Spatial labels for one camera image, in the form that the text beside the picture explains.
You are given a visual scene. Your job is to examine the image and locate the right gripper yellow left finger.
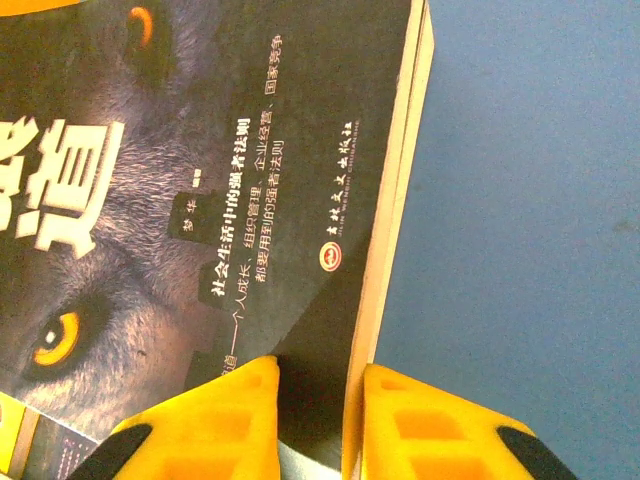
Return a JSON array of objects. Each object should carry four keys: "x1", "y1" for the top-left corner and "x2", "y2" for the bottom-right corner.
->
[{"x1": 67, "y1": 355, "x2": 281, "y2": 480}]

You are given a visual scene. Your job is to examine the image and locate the dark portrait cover book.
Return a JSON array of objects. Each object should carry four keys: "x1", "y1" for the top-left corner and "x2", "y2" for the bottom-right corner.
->
[{"x1": 0, "y1": 0, "x2": 436, "y2": 480}]

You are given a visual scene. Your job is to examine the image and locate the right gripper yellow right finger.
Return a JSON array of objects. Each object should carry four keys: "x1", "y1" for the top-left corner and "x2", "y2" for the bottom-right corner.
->
[{"x1": 359, "y1": 363, "x2": 581, "y2": 480}]

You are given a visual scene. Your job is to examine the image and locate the wolf face cover book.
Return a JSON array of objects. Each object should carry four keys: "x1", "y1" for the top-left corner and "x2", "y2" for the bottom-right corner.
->
[{"x1": 0, "y1": 0, "x2": 427, "y2": 474}]

